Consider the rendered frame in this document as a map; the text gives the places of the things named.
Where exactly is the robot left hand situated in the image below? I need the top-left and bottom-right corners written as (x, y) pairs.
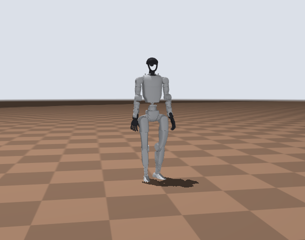
top-left (168, 112), bottom-right (176, 131)

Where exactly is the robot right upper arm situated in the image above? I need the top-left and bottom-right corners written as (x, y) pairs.
top-left (135, 76), bottom-right (144, 101)

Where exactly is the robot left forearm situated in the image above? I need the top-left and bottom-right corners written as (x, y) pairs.
top-left (165, 99), bottom-right (173, 117)

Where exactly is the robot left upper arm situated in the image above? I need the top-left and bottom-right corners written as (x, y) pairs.
top-left (162, 76), bottom-right (172, 101)

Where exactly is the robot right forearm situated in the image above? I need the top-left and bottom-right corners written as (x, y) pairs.
top-left (133, 95), bottom-right (140, 118)

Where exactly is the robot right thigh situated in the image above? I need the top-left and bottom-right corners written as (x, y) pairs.
top-left (137, 114), bottom-right (149, 152)

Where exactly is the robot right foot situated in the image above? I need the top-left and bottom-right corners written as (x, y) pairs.
top-left (143, 174), bottom-right (150, 182)

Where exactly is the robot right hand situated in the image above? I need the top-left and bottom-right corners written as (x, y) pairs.
top-left (130, 114), bottom-right (140, 132)

